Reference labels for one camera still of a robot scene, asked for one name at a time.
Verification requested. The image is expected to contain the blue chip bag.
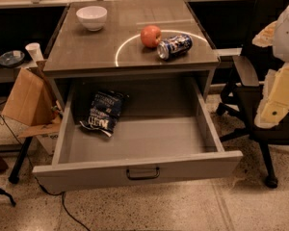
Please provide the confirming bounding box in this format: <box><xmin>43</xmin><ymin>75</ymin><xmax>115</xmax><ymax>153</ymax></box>
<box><xmin>80</xmin><ymin>90</ymin><xmax>125</xmax><ymax>137</ymax></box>

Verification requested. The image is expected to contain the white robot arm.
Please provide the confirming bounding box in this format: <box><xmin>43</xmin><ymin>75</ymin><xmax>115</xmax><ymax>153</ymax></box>
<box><xmin>252</xmin><ymin>5</ymin><xmax>289</xmax><ymax>129</ymax></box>

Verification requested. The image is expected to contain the grey open drawer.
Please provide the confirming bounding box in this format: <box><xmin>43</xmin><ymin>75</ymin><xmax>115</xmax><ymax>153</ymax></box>
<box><xmin>33</xmin><ymin>77</ymin><xmax>243</xmax><ymax>193</ymax></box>

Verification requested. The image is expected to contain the grey cabinet counter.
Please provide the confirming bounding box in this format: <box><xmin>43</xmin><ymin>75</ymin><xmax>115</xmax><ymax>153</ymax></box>
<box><xmin>44</xmin><ymin>0</ymin><xmax>220</xmax><ymax>105</ymax></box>

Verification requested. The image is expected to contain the black office chair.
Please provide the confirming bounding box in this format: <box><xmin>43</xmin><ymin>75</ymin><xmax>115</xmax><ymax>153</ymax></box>
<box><xmin>216</xmin><ymin>0</ymin><xmax>289</xmax><ymax>190</ymax></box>

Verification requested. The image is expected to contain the blue soda can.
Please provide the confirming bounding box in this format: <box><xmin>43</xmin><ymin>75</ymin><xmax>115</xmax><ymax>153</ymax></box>
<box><xmin>157</xmin><ymin>34</ymin><xmax>193</xmax><ymax>61</ymax></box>

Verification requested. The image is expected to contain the red apple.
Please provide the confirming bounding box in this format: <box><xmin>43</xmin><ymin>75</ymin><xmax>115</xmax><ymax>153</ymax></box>
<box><xmin>141</xmin><ymin>25</ymin><xmax>162</xmax><ymax>48</ymax></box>

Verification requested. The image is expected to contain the white ceramic bowl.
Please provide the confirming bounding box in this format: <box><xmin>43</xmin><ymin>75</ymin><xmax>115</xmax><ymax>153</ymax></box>
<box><xmin>76</xmin><ymin>6</ymin><xmax>108</xmax><ymax>31</ymax></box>

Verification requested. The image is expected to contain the brown cardboard box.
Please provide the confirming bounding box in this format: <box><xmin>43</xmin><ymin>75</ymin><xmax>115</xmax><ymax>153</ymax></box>
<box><xmin>2</xmin><ymin>61</ymin><xmax>61</xmax><ymax>138</ymax></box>

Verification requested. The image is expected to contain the white paper cup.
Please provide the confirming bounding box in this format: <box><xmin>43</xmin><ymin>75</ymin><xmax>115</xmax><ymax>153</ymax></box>
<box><xmin>25</xmin><ymin>42</ymin><xmax>43</xmax><ymax>62</ymax></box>

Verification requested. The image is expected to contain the dark blue plate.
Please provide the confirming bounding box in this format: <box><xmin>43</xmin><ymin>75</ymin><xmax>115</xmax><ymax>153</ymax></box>
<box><xmin>0</xmin><ymin>50</ymin><xmax>25</xmax><ymax>68</ymax></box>

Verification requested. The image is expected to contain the black table leg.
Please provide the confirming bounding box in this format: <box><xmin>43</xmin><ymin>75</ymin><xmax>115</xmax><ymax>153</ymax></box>
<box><xmin>9</xmin><ymin>137</ymin><xmax>32</xmax><ymax>184</ymax></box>

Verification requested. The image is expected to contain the black drawer handle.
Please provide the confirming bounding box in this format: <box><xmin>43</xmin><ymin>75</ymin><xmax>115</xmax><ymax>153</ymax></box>
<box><xmin>126</xmin><ymin>167</ymin><xmax>160</xmax><ymax>181</ymax></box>

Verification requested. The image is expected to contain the black floor cable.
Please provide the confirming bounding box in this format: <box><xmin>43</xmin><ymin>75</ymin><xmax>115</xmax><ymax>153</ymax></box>
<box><xmin>0</xmin><ymin>100</ymin><xmax>92</xmax><ymax>231</ymax></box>

